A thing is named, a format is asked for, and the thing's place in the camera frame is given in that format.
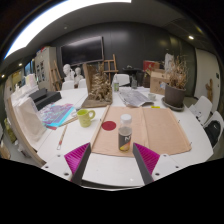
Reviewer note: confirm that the white canvas panel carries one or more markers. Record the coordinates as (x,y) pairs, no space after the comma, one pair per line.
(30,120)

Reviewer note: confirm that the flat round red coaster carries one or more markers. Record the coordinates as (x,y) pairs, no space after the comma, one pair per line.
(109,125)

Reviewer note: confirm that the long wooden paintbrush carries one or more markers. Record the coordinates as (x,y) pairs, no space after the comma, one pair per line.
(62,136)

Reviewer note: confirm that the clear drink bottle white cap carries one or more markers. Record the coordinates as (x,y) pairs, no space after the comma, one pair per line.
(125,136)

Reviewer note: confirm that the small white green-labelled bottle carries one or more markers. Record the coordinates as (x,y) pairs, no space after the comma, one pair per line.
(116,86)

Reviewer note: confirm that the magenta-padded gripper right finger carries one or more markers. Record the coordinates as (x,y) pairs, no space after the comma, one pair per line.
(146,158)

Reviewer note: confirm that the wooden easel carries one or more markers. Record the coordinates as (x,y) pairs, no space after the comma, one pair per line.
(54,75)
(111,68)

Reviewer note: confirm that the grey printed newspaper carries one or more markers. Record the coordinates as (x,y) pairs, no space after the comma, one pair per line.
(133,97)

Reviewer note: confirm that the short wooden stick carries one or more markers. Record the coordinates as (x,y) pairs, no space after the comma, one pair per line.
(70,121)

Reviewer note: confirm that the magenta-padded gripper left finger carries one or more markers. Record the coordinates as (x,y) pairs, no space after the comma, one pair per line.
(77,158)

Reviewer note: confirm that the large black wall screen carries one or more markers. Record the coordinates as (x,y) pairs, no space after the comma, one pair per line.
(81,50)

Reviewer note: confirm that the red box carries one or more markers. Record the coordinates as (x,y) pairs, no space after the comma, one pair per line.
(150,65)

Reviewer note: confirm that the light wooden drawing board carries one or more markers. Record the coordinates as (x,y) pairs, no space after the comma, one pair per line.
(160,130)

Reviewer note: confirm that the dried plant in grey pot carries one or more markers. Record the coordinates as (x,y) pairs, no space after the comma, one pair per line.
(175,95)

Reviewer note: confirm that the small yellow flat object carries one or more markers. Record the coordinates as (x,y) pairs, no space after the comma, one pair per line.
(155,107)

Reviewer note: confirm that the black flat box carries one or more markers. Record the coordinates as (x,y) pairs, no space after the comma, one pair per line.
(48,100)
(37,94)

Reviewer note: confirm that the brown wooden relief sculpture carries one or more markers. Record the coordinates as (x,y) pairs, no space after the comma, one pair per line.
(99,90)

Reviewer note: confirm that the small wooden figure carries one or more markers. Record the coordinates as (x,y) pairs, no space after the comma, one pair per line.
(209,89)

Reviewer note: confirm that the small white cup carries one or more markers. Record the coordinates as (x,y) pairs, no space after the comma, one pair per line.
(152,97)

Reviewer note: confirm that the dark glass bottle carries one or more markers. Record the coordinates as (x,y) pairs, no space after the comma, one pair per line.
(134,83)

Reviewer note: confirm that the yellow-green ceramic mug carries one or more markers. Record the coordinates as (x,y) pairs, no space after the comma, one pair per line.
(84,118)

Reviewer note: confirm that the white plaster bust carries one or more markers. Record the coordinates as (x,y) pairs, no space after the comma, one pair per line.
(78,77)
(68,71)

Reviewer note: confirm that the long white ceiling light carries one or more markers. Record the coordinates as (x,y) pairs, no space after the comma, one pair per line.
(50,16)

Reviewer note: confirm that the brown cardboard box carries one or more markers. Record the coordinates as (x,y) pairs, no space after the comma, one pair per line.
(157,83)

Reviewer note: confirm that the white cabinet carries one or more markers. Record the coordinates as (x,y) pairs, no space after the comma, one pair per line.
(44,66)

